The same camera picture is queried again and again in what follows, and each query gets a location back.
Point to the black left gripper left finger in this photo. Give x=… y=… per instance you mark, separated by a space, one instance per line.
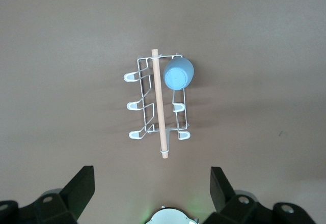
x=76 y=193

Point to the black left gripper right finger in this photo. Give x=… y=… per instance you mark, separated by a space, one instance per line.
x=224 y=196

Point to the blue plastic cup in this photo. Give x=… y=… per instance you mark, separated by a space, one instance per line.
x=177 y=75

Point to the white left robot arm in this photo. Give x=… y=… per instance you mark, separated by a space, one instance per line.
x=169 y=216

